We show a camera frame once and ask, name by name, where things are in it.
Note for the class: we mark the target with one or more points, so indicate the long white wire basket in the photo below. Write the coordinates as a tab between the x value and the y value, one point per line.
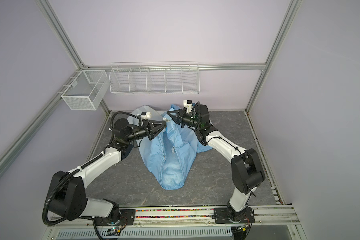
155	78

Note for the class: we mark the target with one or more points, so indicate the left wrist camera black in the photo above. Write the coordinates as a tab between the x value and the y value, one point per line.
145	115

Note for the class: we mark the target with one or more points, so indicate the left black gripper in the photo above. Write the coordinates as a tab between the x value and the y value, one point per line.
148	128

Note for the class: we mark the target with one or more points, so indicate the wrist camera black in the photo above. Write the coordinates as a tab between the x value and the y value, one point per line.
145	115
188	104

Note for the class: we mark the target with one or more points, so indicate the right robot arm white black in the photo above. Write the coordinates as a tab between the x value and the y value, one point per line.
246	167

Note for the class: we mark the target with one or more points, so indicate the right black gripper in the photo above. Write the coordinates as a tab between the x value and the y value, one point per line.
182	116

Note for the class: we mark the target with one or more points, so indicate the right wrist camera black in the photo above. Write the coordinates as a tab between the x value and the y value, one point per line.
188	104

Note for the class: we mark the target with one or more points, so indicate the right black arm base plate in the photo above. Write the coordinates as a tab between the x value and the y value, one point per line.
226	215

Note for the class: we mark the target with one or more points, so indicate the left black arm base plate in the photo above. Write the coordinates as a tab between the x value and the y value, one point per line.
125	217

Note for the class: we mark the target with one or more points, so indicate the white slotted cable duct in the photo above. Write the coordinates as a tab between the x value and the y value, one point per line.
145	233

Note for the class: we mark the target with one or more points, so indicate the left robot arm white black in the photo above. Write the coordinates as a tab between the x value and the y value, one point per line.
67	199

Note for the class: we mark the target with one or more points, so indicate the light blue jacket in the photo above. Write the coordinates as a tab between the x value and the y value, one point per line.
171	154

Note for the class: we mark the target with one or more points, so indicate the small white mesh basket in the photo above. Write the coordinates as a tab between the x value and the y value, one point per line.
87	90

